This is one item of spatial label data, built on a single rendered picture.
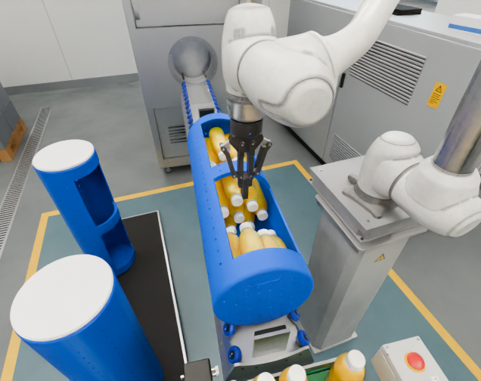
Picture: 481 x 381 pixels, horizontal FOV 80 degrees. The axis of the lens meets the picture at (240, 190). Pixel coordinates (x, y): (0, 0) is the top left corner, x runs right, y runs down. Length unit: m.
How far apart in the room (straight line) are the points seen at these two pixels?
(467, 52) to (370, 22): 1.50
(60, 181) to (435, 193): 1.51
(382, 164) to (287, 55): 0.68
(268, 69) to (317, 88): 0.08
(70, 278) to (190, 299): 1.16
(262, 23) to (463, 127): 0.55
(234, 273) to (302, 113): 0.45
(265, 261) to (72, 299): 0.59
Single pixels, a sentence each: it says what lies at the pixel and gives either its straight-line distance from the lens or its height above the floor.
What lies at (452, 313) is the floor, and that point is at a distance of 2.46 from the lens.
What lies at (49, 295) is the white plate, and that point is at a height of 1.04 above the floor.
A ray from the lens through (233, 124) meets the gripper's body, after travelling 0.65.
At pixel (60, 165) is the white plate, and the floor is 1.04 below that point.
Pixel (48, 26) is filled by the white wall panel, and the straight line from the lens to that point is 5.57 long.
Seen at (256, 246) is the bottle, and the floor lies 1.19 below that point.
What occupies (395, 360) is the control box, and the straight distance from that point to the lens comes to 0.84.
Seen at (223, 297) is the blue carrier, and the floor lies 1.15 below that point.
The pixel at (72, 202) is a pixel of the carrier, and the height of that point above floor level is 0.83.
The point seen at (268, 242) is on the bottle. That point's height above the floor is 1.15.
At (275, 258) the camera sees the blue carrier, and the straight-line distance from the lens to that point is 0.74.
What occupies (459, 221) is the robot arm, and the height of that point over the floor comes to 1.26.
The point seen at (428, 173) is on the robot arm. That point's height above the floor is 1.34.
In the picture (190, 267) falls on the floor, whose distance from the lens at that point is 2.24.
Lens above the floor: 1.82
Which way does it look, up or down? 41 degrees down
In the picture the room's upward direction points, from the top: straight up
